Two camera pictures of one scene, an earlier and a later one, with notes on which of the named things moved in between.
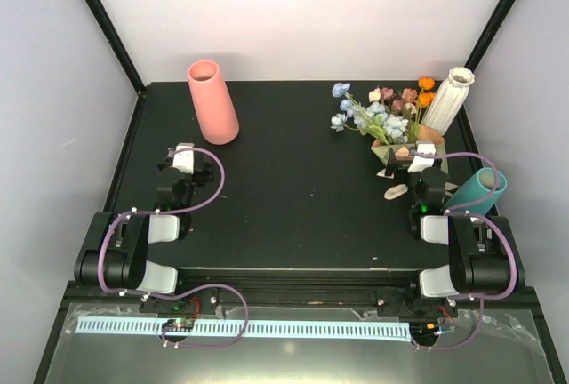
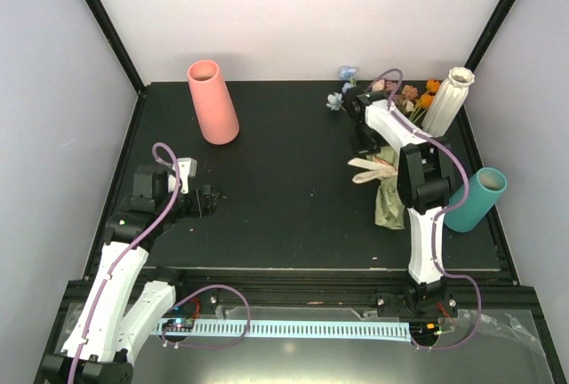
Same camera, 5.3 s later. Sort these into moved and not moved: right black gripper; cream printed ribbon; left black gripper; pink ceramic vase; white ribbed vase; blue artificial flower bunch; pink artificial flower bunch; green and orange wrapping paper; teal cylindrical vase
Moved: right black gripper; pink artificial flower bunch; blue artificial flower bunch; left black gripper; green and orange wrapping paper; cream printed ribbon
Not moved: teal cylindrical vase; white ribbed vase; pink ceramic vase
